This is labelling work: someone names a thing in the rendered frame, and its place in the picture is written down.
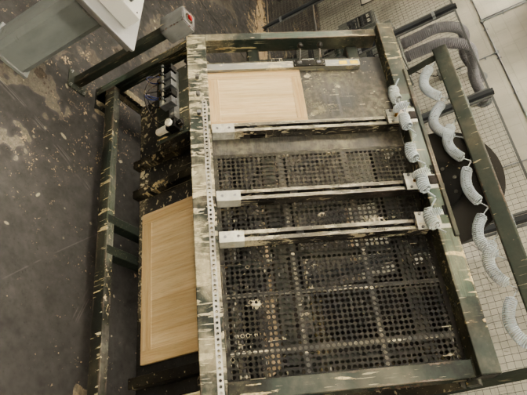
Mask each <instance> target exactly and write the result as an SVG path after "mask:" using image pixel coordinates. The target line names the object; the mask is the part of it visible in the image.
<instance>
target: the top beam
mask: <svg viewBox="0 0 527 395"><path fill-rule="evenodd" d="M375 32H376V38H375V44H376V49H377V52H378V54H379V58H380V62H381V65H382V68H383V73H384V76H385V78H386V82H387V87H388V88H389V86H391V85H395V83H396V81H397V80H398V79H399V81H398V83H397V85H396V86H397V87H398V88H399V93H400V95H401V96H402V100H401V101H405V102H406V100H407V102H409V99H411V97H410V95H409V90H408V87H407V84H406V82H405V78H404V74H403V72H402V69H403V68H405V65H404V63H403V60H402V56H401V53H400V51H399V47H398V43H397V41H396V38H395V36H394V32H393V28H392V26H391V23H376V26H375ZM399 127H400V130H401V133H402V138H403V141H404V143H407V142H411V141H412V139H413V137H414V136H415V134H416V137H415V139H414V140H413V143H415V144H416V151H417V152H418V154H419V155H420V156H419V159H418V160H420V161H422V162H425V163H426V164H423V163H421V162H419V161H416V162H414V163H412V162H410V165H411V168H412V171H413V172H414V171H416V170H417V169H421V168H423V167H424V166H425V165H426V167H428V168H430V167H429V165H431V160H430V157H429V154H428V152H427V148H426V144H425V142H424V139H423V135H422V132H421V129H420V125H419V122H413V126H412V127H411V129H412V130H413V131H415V132H416V133H414V132H413V131H411V130H410V129H409V130H407V131H405V130H403V129H402V128H401V126H400V125H399ZM429 191H430V192H431V193H432V194H433V195H435V196H436V197H434V196H432V195H431V194H429V193H425V194H423V193H420V192H419V190H418V192H419V196H420V200H421V203H422V206H423V209H424V208H427V207H431V205H432V203H433V201H434V199H435V198H437V199H436V201H435V203H434V204H433V206H432V208H434V209H435V208H436V209H437V207H438V208H439V207H440V209H442V205H444V202H443V199H442V195H441V192H440V190H439V188H432V189H430V190H429ZM440 218H441V221H442V223H450V222H449V217H448V215H440ZM441 229H443V230H444V231H446V233H445V232H443V231H441V230H439V229H436V230H430V233H431V238H432V241H433V244H434V249H435V251H436V254H437V257H438V262H439V265H440V268H441V271H442V276H443V278H444V282H445V286H446V289H447V292H448V295H449V300H450V302H451V306H452V311H453V313H454V317H455V319H456V324H457V327H458V330H459V333H460V338H461V341H462V343H463V348H464V352H465V354H466V357H467V360H468V359H471V360H472V361H473V364H474V369H475V371H476V375H477V376H476V377H475V378H473V379H489V378H493V377H496V376H498V375H500V374H501V373H502V369H501V367H500V362H499V360H498V357H497V355H496V350H495V347H494V345H493V342H492V338H491V335H490V333H489V328H488V325H487V323H486V320H485V316H484V313H483V310H482V306H481V303H480V301H479V298H478V293H477V291H476V288H475V286H474V282H473V279H472V276H471V272H470V269H469V266H468V264H467V260H466V256H465V254H464V251H463V247H462V245H461V242H460V237H459V236H458V237H454V234H453V231H452V228H441Z"/></svg>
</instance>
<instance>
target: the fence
mask: <svg viewBox="0 0 527 395"><path fill-rule="evenodd" d="M350 60H357V61H358V63H350ZM339 61H340V60H325V66H313V67H294V66H293V62H292V61H285V62H263V63H221V64H207V71H208V73H219V72H239V71H280V70H300V71H331V70H351V69H359V67H360V63H359V59H349V60H346V61H347V64H340V63H339Z"/></svg>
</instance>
